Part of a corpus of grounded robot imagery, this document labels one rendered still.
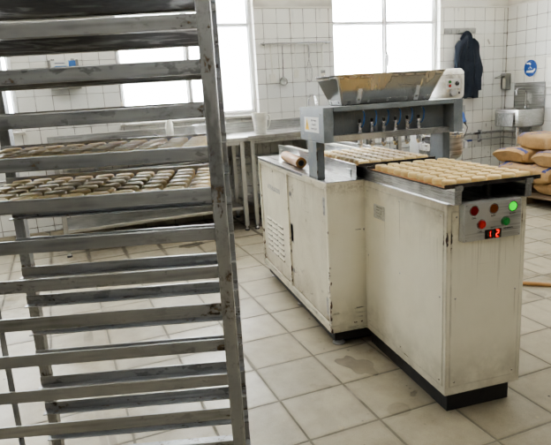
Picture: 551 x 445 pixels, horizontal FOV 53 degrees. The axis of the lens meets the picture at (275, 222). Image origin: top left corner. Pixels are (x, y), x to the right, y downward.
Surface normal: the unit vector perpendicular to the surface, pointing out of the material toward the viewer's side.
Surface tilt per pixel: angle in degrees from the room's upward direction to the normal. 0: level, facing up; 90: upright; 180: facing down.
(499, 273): 90
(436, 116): 90
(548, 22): 90
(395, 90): 115
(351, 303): 90
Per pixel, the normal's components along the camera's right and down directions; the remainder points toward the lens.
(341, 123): 0.28, 0.21
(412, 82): 0.28, 0.60
